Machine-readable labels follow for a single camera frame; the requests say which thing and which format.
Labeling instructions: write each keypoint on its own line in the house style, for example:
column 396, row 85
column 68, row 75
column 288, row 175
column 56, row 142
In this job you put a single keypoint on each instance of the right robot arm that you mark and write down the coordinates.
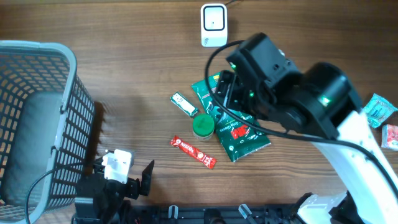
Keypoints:
column 320, row 106

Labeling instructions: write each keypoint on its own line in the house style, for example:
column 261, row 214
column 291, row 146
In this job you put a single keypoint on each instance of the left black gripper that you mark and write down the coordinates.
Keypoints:
column 146, row 180

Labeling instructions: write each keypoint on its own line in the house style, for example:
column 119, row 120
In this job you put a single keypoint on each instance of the grey plastic basket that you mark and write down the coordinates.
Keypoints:
column 46, row 121

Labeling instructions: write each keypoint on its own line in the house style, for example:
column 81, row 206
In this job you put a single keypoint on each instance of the white barcode scanner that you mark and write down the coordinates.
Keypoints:
column 214, row 25

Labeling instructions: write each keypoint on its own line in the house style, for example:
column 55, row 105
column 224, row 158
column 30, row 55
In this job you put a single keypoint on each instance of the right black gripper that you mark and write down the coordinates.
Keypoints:
column 236, row 100

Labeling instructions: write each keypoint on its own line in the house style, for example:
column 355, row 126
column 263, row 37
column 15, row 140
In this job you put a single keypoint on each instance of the red white small packet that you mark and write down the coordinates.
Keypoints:
column 389, row 137

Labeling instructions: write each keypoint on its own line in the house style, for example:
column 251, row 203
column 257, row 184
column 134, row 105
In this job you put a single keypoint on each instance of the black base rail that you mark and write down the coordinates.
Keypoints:
column 266, row 214

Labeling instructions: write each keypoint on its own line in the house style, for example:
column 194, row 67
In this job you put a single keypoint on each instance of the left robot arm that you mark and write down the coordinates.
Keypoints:
column 100, row 200

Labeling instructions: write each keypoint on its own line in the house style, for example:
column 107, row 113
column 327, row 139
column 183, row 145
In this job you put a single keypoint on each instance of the red Nescafe stick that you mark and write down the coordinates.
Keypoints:
column 192, row 151

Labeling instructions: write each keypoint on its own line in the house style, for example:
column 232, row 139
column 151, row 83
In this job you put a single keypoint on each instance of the green 3M gloves pack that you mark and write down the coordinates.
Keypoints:
column 237, row 139

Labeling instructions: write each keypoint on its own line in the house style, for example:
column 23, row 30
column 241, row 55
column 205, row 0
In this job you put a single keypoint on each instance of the small green white box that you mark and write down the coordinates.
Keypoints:
column 181, row 102

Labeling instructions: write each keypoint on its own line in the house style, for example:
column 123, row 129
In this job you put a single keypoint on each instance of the teal wipes packet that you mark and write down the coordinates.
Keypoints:
column 378, row 109

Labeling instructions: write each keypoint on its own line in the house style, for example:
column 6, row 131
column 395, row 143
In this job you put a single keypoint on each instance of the green lid jar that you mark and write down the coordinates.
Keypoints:
column 203, row 126

